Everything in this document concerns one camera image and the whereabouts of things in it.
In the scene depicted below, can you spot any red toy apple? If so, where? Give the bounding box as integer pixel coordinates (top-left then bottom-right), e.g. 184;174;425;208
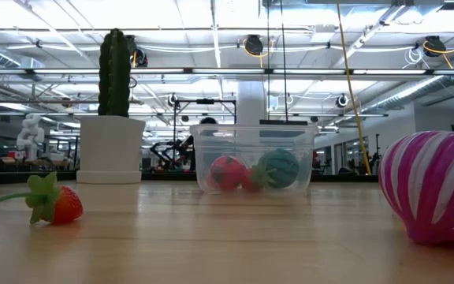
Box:
210;154;248;192

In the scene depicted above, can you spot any green striped toy watermelon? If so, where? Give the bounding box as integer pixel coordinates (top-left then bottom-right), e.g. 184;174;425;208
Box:
259;148;300;189

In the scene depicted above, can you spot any red toy strawberry long stem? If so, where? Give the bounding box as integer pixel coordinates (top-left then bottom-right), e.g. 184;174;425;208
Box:
0;171;84;226

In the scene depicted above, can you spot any magenta white striped toy onion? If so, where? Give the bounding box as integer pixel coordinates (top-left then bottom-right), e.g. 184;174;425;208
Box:
378;130;454;248

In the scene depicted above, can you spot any clear plastic tupperware container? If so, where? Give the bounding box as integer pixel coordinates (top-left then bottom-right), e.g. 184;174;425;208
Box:
189;123;319;196

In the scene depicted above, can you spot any person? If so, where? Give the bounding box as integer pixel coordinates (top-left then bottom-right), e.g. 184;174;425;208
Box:
182;116;219;173

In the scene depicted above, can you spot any white round pillar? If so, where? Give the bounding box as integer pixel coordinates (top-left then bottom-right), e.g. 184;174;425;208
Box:
236;80;268;125

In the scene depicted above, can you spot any black monitor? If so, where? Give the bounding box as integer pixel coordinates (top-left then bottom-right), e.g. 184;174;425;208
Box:
259;119;309;126

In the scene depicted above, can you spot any white hexagonal plant pot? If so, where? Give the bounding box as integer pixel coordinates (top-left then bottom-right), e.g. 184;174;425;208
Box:
76;114;147;185

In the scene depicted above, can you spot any green cactus plant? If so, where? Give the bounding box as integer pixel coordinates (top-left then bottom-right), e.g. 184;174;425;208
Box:
97;28;132;118

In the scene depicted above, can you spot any white robot figure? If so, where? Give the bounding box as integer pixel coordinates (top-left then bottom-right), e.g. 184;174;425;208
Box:
16;113;46;162

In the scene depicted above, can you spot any black background rig frame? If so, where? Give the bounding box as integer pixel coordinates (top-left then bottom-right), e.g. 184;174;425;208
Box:
173;98;238;127

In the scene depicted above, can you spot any long ceiling light rail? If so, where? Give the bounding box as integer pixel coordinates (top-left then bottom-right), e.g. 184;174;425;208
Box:
0;67;454;77

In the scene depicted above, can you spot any thin black hanging cable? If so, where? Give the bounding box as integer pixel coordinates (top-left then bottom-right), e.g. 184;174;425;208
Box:
266;0;272;121

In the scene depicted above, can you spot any black cable with coil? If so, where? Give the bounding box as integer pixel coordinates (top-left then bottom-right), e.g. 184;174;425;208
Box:
280;0;289;123

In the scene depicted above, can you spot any yellow cable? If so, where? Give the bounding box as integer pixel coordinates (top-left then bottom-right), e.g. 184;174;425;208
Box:
336;0;373;176

